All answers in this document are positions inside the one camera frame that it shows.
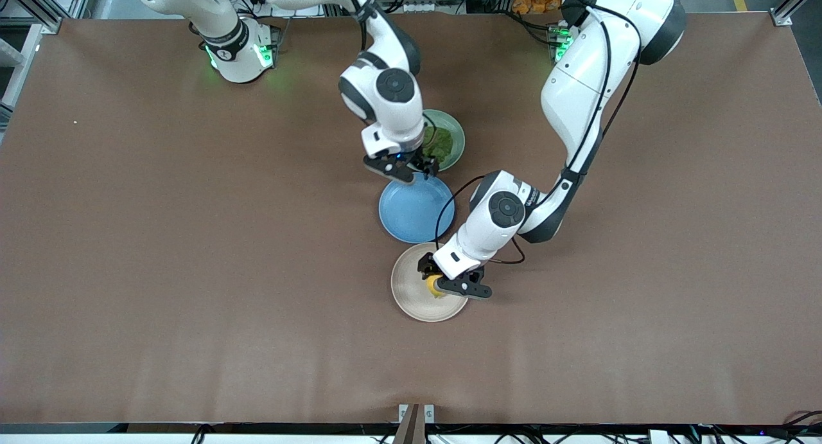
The aluminium frame profile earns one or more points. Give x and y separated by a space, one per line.
35 7
793 7

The yellow lemon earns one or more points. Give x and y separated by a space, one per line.
433 287

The pale green plate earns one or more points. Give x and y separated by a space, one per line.
457 135

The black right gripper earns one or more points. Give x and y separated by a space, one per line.
426 163

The beige plate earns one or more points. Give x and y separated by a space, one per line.
410 291

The green lettuce leaf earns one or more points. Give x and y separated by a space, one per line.
443 145

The blue plate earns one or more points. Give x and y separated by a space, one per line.
411 214

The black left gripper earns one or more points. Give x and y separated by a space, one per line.
426 264

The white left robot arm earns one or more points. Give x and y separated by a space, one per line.
584 84

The metal table edge bracket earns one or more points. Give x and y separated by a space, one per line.
416 418

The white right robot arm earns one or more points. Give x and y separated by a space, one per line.
385 90

